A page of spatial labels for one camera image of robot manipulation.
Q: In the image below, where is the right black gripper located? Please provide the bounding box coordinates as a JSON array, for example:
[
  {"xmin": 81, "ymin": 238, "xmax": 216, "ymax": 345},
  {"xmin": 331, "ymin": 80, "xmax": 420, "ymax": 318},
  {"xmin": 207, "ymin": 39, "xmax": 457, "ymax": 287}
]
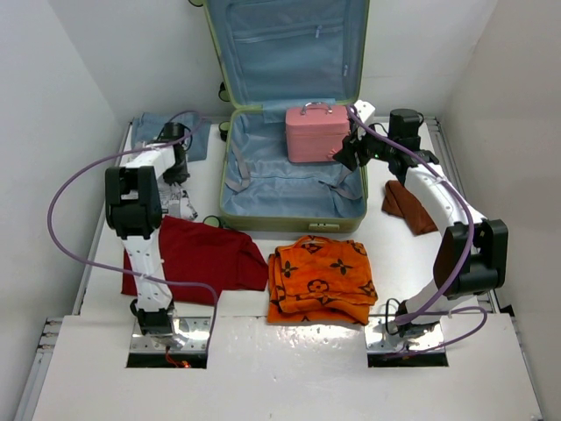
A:
[{"xmin": 334, "ymin": 118, "xmax": 397, "ymax": 170}]

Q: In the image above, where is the white newspaper print garment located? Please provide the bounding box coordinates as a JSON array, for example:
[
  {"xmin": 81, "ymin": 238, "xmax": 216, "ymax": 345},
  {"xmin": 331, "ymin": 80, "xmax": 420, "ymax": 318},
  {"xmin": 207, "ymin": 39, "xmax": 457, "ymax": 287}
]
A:
[{"xmin": 158, "ymin": 182, "xmax": 198, "ymax": 221}]

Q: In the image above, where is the pink cosmetic case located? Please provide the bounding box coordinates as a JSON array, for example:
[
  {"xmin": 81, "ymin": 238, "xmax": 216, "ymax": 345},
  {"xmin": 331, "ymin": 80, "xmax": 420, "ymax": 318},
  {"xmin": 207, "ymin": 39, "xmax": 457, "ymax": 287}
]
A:
[{"xmin": 285, "ymin": 102, "xmax": 350, "ymax": 163}]

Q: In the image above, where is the light blue cloth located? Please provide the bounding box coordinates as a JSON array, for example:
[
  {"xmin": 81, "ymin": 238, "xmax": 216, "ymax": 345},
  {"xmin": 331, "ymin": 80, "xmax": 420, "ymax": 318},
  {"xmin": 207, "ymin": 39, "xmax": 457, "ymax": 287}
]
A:
[{"xmin": 131, "ymin": 111, "xmax": 211, "ymax": 162}]

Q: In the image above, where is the brown towel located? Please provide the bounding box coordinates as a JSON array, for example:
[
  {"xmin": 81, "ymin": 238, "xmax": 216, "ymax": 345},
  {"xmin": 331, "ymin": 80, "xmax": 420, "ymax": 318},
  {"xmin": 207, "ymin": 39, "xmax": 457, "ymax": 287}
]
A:
[{"xmin": 381, "ymin": 180, "xmax": 438, "ymax": 236}]

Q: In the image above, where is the red shirt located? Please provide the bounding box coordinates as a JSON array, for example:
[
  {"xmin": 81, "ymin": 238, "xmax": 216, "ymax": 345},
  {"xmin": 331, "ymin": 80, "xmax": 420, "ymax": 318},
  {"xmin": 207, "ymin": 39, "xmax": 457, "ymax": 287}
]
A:
[{"xmin": 121, "ymin": 215, "xmax": 269, "ymax": 306}]

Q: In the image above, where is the green suitcase blue lining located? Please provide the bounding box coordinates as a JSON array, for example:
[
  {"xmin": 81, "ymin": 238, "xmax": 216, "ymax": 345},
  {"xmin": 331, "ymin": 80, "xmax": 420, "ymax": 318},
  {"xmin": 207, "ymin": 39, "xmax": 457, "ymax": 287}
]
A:
[{"xmin": 202, "ymin": 0, "xmax": 369, "ymax": 233}]

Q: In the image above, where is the orange patterned towel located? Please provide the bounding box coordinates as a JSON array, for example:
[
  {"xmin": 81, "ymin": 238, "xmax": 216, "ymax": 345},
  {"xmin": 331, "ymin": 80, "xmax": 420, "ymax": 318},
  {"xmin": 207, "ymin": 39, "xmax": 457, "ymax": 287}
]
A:
[{"xmin": 266, "ymin": 235, "xmax": 378, "ymax": 325}]

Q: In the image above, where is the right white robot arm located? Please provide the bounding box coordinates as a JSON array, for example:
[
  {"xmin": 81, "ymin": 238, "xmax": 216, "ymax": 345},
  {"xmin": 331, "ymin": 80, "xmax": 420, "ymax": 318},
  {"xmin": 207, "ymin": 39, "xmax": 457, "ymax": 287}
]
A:
[{"xmin": 333, "ymin": 103, "xmax": 508, "ymax": 338}]

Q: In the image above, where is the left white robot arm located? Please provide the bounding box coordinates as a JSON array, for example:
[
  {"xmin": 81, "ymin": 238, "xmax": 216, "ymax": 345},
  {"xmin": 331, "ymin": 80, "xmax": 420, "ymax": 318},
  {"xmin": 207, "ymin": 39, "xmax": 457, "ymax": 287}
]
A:
[{"xmin": 104, "ymin": 122, "xmax": 188, "ymax": 341}]

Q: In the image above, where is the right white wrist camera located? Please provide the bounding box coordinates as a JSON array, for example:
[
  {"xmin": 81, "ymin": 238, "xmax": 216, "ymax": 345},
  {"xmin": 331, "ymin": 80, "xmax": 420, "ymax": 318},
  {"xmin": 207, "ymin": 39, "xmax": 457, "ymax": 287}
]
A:
[{"xmin": 354, "ymin": 100, "xmax": 376, "ymax": 126}]

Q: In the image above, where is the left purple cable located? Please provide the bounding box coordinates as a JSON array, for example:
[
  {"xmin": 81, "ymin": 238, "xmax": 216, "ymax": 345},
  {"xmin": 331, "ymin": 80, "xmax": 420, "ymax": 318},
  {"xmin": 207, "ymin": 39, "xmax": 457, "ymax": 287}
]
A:
[{"xmin": 46, "ymin": 110, "xmax": 219, "ymax": 352}]

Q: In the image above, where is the purple cable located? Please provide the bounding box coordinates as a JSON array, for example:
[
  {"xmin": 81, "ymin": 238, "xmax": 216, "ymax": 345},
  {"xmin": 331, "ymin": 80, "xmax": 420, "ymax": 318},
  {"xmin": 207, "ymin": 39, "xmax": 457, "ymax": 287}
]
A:
[
  {"xmin": 345, "ymin": 103, "xmax": 489, "ymax": 359},
  {"xmin": 46, "ymin": 110, "xmax": 219, "ymax": 352}
]

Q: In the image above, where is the black power cable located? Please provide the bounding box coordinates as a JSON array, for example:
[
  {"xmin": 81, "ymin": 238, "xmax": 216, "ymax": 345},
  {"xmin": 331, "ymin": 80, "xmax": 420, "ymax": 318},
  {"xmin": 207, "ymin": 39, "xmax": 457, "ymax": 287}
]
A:
[{"xmin": 383, "ymin": 297, "xmax": 404, "ymax": 337}]

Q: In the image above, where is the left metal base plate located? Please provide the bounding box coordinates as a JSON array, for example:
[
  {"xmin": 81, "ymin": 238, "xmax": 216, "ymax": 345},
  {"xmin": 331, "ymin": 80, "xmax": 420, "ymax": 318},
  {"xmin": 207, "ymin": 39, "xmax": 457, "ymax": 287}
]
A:
[{"xmin": 129, "ymin": 317, "xmax": 211, "ymax": 354}]

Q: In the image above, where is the metal base plate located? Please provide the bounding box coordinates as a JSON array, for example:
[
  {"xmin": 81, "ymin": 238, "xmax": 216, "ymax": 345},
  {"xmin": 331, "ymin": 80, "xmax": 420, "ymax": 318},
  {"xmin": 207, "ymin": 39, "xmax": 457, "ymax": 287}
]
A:
[
  {"xmin": 129, "ymin": 317, "xmax": 211, "ymax": 354},
  {"xmin": 364, "ymin": 315, "xmax": 444, "ymax": 355}
]

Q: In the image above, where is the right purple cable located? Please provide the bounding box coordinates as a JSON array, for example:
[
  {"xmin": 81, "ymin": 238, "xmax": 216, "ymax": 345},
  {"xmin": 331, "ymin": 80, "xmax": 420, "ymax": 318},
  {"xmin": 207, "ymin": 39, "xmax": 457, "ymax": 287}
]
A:
[{"xmin": 345, "ymin": 103, "xmax": 489, "ymax": 359}]

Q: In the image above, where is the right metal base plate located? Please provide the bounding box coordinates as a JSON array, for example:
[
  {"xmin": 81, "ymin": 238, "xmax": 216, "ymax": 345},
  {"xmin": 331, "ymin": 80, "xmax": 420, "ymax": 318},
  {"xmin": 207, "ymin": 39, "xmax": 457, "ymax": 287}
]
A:
[{"xmin": 364, "ymin": 315, "xmax": 444, "ymax": 355}]

